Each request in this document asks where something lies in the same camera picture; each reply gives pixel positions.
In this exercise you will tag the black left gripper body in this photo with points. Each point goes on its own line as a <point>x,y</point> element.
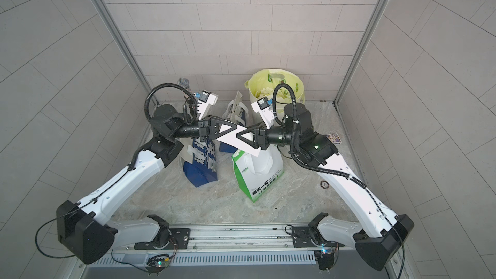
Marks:
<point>203,129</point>

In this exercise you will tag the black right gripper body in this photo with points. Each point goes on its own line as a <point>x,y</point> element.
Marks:
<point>265,141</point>

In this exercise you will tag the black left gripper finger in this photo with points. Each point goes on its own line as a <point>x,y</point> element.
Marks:
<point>224,133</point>
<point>219,122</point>

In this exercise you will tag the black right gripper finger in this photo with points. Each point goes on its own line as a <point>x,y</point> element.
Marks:
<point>246,133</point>
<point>248,141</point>

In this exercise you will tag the green white paper bag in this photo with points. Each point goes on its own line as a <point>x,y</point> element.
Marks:
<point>255,174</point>

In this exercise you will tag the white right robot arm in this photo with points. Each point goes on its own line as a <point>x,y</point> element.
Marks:
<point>379,233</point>

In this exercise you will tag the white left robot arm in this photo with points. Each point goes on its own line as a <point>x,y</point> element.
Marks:
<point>85,228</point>

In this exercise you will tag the blue white paper bag front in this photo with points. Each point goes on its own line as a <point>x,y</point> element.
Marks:
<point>198,161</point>

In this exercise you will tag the shredded paper pieces in bin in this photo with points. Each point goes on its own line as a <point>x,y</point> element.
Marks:
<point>282,96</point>

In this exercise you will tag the glitter microphone on black stand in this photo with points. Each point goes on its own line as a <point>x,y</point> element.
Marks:
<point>184,82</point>

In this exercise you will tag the white plastic waste bin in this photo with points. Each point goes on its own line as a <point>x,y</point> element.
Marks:
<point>280,111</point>

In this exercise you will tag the yellow-green avocado bin liner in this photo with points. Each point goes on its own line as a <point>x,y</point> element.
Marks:
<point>264,82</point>

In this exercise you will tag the small purple card box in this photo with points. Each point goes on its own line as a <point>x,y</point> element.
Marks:
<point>334,138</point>

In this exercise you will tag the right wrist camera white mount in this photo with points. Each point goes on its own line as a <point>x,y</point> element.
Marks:
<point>264,108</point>

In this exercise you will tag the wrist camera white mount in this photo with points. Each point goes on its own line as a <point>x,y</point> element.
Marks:
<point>204,101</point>
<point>264,108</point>

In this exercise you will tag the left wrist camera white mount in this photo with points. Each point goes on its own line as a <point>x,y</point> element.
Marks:
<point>204,101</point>

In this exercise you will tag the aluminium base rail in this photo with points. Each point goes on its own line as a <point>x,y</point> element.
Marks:
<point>254,245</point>

